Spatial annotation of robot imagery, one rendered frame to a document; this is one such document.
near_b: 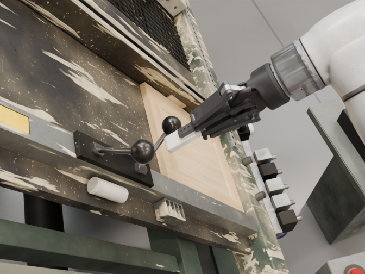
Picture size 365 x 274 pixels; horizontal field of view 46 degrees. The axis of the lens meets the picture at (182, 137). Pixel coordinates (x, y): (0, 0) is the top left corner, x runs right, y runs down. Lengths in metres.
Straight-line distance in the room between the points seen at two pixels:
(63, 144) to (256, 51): 2.35
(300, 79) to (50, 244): 0.47
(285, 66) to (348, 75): 0.09
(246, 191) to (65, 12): 0.74
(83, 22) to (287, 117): 1.85
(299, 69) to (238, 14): 2.51
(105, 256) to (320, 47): 0.51
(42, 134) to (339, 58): 0.46
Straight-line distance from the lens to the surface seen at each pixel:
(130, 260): 0.87
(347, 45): 0.68
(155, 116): 1.08
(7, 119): 0.65
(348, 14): 0.70
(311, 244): 2.31
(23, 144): 0.66
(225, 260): 2.02
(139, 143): 0.66
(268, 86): 0.70
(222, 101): 0.71
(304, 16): 3.27
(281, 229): 1.49
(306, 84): 0.70
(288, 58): 0.70
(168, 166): 1.01
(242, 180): 1.36
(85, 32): 1.00
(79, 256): 0.77
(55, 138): 0.69
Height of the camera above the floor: 2.11
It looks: 58 degrees down
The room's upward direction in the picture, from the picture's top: straight up
